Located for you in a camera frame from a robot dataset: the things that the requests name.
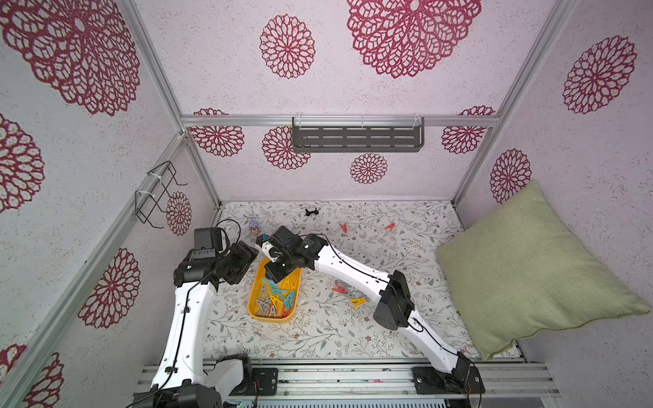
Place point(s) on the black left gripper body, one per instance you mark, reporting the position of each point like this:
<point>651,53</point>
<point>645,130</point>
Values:
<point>236,262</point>

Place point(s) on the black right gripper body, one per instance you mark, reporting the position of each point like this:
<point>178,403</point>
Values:
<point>278,265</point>

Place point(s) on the yellow clothespin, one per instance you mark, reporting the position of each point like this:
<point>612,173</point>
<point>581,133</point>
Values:
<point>356,303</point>
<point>288,285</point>

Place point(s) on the teal clothespin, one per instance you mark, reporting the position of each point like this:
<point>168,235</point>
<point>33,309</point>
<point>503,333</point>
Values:
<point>289,300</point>
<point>275,290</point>

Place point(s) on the yellow storage box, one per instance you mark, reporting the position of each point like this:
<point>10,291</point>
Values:
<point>261,290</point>

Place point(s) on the grey clothespin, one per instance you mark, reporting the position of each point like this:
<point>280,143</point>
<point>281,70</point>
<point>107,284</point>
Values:
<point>266,308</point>

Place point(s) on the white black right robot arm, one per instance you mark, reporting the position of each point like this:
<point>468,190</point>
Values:
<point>388,292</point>

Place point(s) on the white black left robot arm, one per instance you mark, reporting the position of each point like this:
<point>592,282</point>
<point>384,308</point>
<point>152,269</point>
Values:
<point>180,379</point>

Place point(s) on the purple bunny figurine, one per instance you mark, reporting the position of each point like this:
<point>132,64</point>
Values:
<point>253,226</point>

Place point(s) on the green pillow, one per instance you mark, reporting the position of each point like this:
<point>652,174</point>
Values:
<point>520,271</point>

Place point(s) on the black wire wall rack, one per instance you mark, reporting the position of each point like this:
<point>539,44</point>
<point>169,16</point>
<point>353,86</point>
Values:
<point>148,201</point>

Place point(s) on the grey wall shelf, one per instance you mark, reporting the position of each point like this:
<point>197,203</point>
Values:
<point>357,139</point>

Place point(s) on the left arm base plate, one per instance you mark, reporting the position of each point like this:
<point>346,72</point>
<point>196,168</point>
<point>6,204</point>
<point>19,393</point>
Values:
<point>259,382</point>

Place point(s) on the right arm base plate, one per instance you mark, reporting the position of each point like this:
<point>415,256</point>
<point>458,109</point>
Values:
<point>465,381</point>

